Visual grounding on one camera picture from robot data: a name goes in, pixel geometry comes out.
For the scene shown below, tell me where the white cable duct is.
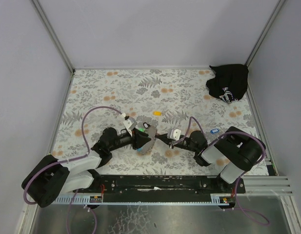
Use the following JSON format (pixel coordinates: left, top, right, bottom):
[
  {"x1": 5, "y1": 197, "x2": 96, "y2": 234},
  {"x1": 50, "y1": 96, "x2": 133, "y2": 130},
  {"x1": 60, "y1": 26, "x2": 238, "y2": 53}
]
[{"x1": 51, "y1": 194, "x2": 230, "y2": 208}]

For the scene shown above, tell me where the purple cable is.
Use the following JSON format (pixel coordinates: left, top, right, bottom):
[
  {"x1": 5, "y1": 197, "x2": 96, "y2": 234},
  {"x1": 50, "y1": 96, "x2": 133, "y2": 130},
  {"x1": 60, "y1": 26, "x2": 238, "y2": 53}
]
[
  {"x1": 22, "y1": 106, "x2": 126, "y2": 232},
  {"x1": 179, "y1": 116, "x2": 270, "y2": 226}
]

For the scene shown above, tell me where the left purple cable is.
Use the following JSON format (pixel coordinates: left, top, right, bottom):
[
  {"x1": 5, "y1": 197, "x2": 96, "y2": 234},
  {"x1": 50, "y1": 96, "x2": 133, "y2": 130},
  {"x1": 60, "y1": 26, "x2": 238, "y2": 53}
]
[{"x1": 22, "y1": 106, "x2": 126, "y2": 232}]

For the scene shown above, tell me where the black cloth bag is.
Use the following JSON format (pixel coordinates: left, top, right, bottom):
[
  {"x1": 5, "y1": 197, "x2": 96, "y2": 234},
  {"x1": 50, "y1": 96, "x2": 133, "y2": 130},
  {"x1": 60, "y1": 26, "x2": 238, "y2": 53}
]
[{"x1": 206, "y1": 64, "x2": 249, "y2": 103}]

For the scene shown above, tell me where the yellow key tag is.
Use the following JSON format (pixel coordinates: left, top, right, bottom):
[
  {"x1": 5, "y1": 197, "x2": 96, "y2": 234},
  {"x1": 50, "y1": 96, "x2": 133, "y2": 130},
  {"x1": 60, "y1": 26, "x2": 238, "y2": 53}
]
[{"x1": 153, "y1": 111, "x2": 161, "y2": 116}]

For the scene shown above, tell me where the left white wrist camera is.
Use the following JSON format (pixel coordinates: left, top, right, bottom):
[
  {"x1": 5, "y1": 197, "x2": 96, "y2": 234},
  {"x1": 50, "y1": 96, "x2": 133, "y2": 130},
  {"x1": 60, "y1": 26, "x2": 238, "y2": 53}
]
[{"x1": 121, "y1": 113, "x2": 137, "y2": 132}]

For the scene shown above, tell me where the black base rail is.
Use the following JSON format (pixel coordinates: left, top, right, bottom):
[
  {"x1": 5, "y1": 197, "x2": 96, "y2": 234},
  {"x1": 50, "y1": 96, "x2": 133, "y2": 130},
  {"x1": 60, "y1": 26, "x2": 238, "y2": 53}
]
[{"x1": 79, "y1": 175, "x2": 245, "y2": 202}]

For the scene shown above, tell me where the left aluminium frame post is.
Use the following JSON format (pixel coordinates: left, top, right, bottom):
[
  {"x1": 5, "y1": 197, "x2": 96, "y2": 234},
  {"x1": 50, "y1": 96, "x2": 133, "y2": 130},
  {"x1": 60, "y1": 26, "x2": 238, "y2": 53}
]
[{"x1": 30, "y1": 0, "x2": 75, "y2": 73}]

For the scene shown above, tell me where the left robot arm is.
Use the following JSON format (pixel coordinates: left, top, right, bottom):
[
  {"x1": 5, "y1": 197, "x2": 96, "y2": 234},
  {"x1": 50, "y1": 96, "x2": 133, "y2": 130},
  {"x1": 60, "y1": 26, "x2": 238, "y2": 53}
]
[{"x1": 21, "y1": 127, "x2": 152, "y2": 208}]

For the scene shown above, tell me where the floral table mat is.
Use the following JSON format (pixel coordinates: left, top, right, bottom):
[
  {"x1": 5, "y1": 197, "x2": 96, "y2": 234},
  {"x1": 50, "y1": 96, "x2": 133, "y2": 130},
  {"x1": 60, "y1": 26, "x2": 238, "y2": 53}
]
[{"x1": 44, "y1": 69, "x2": 268, "y2": 176}]

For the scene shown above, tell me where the dark blue key tag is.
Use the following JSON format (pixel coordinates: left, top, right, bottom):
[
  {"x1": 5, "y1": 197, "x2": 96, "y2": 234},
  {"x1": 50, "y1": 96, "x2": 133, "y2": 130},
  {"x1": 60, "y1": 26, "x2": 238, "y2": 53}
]
[{"x1": 143, "y1": 122, "x2": 151, "y2": 129}]

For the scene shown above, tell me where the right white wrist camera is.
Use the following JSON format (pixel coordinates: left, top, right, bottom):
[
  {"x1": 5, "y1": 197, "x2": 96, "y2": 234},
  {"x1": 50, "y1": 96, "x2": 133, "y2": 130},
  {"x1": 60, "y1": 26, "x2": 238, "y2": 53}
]
[{"x1": 167, "y1": 128, "x2": 181, "y2": 141}]

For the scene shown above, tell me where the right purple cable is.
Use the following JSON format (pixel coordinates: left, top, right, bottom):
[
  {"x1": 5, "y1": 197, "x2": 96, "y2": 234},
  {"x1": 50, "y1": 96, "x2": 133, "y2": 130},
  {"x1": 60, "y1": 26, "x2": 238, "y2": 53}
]
[{"x1": 179, "y1": 116, "x2": 270, "y2": 226}]

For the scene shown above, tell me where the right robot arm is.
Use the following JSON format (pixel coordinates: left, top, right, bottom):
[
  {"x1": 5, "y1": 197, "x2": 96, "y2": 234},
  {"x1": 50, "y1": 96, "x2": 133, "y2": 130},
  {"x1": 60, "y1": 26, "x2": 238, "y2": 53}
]
[{"x1": 155, "y1": 126, "x2": 266, "y2": 184}]

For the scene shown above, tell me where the aluminium frame post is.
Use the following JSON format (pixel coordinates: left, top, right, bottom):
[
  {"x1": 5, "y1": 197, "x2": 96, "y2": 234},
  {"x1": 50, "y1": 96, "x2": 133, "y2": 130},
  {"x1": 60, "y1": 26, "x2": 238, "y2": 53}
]
[
  {"x1": 30, "y1": 0, "x2": 75, "y2": 73},
  {"x1": 245, "y1": 0, "x2": 287, "y2": 67}
]

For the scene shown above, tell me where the right aluminium frame post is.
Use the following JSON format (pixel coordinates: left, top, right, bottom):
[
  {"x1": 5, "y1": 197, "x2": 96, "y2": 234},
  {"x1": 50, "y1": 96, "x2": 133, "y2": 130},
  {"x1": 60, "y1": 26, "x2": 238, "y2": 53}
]
[{"x1": 245, "y1": 0, "x2": 287, "y2": 67}]

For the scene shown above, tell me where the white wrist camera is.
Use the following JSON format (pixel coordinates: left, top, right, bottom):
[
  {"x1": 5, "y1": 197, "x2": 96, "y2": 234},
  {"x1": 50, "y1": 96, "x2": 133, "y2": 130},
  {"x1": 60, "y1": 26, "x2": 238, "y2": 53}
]
[
  {"x1": 167, "y1": 128, "x2": 181, "y2": 141},
  {"x1": 121, "y1": 113, "x2": 137, "y2": 132}
]

